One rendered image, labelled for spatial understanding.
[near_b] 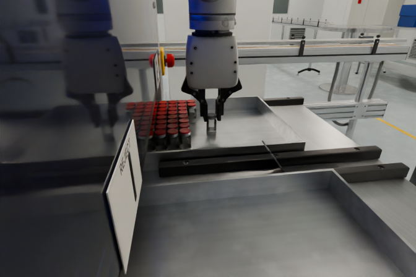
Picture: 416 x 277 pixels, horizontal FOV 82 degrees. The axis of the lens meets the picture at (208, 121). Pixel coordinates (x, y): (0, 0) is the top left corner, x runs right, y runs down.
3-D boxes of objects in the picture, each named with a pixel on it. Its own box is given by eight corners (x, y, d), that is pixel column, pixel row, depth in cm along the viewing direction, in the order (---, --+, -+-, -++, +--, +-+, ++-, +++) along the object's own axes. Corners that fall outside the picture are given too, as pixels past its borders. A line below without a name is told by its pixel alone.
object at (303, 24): (333, 29, 396) (336, 20, 390) (325, 30, 394) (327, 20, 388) (260, 21, 721) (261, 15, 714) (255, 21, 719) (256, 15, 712)
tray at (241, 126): (111, 174, 40) (107, 156, 39) (133, 114, 64) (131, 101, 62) (302, 158, 44) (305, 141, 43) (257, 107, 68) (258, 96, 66)
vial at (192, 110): (187, 123, 58) (187, 106, 56) (187, 120, 60) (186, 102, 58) (197, 123, 58) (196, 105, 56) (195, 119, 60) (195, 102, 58)
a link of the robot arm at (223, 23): (232, 13, 47) (231, 30, 48) (187, 13, 46) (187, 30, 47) (243, 14, 40) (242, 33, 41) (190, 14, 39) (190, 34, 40)
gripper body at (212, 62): (234, 25, 48) (232, 80, 52) (182, 26, 47) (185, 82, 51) (244, 28, 41) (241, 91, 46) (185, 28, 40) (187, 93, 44)
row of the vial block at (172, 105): (168, 156, 45) (166, 133, 43) (169, 117, 61) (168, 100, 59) (179, 154, 45) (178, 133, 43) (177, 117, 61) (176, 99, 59)
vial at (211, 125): (207, 136, 52) (207, 117, 50) (205, 131, 54) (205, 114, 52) (216, 135, 52) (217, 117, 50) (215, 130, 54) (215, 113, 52)
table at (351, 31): (329, 100, 333) (345, 28, 294) (296, 82, 418) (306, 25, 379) (389, 97, 345) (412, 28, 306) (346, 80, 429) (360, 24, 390)
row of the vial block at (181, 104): (180, 154, 45) (179, 133, 43) (177, 117, 61) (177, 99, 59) (192, 154, 45) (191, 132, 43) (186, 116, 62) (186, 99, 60)
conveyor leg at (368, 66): (340, 162, 184) (368, 60, 152) (333, 155, 192) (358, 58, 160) (351, 161, 185) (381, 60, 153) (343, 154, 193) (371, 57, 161)
